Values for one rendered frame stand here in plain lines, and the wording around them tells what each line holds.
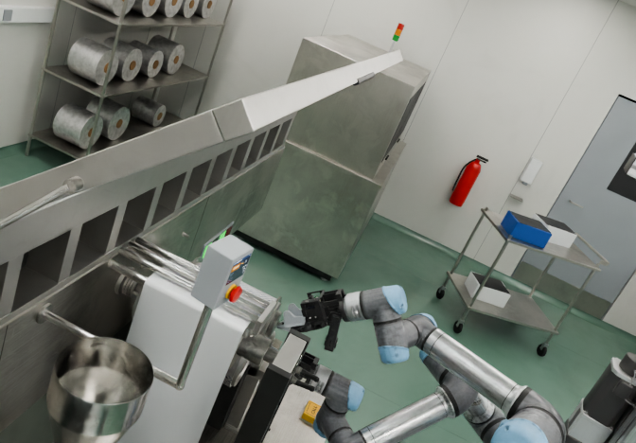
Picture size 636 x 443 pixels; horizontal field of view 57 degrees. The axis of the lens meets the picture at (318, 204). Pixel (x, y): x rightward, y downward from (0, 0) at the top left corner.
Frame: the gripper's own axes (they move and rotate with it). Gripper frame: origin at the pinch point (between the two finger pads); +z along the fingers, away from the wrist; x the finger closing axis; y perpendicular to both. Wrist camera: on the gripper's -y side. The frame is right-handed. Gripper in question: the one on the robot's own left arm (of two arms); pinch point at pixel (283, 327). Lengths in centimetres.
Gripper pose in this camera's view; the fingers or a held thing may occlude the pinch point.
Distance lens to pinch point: 166.2
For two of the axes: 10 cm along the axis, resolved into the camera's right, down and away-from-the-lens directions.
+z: -9.2, 2.2, 3.2
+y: -3.0, -9.3, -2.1
